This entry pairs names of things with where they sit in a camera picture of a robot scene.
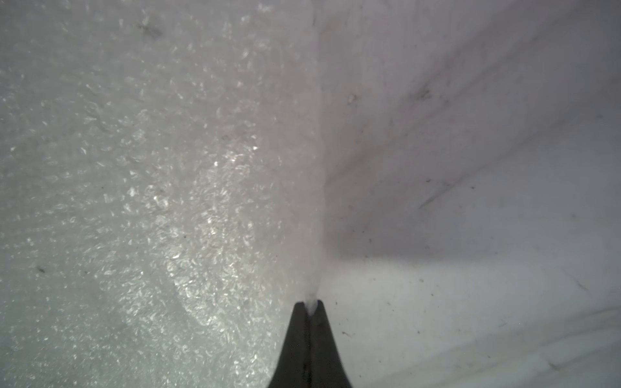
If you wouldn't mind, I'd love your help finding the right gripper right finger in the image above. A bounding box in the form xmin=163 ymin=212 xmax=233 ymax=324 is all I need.
xmin=309 ymin=300 xmax=353 ymax=388

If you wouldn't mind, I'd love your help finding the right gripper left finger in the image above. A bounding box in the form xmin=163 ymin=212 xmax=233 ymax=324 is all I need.
xmin=268 ymin=302 xmax=310 ymax=388

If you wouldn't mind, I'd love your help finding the clear bubble wrap sheet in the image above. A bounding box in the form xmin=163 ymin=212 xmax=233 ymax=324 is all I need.
xmin=1 ymin=1 xmax=323 ymax=387

